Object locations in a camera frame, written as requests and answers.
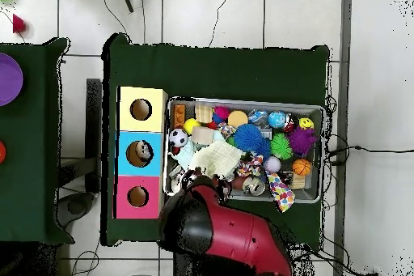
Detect cream waffle cloth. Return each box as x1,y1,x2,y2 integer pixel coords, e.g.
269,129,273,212
187,139,244,180

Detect shallow clear mesh bin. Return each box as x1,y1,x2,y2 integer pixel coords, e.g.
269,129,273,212
163,96,326,205

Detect plain wooden cube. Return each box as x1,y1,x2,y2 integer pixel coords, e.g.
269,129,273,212
190,125,215,146

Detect yellow tennis ball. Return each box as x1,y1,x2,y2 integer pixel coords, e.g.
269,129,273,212
183,117,201,135

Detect mint green waffle cloth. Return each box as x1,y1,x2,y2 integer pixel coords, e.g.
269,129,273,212
171,130,227,171

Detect small soccer ball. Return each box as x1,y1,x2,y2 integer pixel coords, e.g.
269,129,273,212
168,127,189,148

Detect large blue spiky ball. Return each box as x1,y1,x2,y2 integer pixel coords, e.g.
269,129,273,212
232,123,264,153

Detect dark green table cloth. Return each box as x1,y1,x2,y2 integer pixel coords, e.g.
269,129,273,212
0,36,75,245
99,32,331,247

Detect blue globe ball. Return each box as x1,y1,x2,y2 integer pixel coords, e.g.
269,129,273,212
267,110,288,130

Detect purple spiky toy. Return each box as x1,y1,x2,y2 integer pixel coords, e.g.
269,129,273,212
287,125,319,157

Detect purple bowl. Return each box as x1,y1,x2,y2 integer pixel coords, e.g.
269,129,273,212
0,52,24,108

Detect small red floor toy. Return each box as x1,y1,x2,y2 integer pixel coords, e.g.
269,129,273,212
12,13,27,35

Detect black power cable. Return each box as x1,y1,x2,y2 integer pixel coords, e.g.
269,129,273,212
326,144,414,158

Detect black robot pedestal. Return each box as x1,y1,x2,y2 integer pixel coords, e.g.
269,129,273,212
172,253,292,276

